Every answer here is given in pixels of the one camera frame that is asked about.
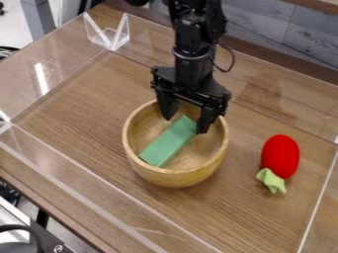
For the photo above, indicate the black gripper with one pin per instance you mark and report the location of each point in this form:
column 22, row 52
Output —
column 189, row 81

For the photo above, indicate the green rectangular block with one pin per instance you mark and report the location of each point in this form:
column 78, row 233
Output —
column 170, row 142

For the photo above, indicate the brown wooden bowl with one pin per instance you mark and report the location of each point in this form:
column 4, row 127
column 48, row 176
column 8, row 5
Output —
column 197, row 161

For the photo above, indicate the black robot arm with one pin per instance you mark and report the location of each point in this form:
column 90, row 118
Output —
column 199, row 24

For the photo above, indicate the red plush strawberry toy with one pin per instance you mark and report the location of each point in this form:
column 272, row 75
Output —
column 280, row 162

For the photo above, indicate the clear acrylic corner bracket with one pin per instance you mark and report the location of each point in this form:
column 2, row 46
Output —
column 109, row 38

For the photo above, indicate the black table clamp mount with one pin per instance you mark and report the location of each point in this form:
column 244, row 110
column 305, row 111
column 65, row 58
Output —
column 40, row 245

